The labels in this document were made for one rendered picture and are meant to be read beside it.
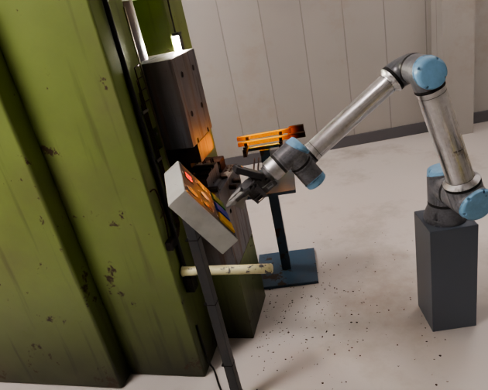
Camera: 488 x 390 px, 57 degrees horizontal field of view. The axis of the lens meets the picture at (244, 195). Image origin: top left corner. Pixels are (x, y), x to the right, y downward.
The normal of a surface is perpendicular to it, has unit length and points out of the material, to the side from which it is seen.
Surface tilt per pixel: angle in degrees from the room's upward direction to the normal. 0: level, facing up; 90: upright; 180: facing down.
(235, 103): 90
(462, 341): 0
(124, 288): 90
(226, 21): 90
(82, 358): 90
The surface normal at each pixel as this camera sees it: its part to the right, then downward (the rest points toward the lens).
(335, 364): -0.19, -0.89
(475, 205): 0.20, 0.45
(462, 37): 0.00, 0.41
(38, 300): -0.22, 0.44
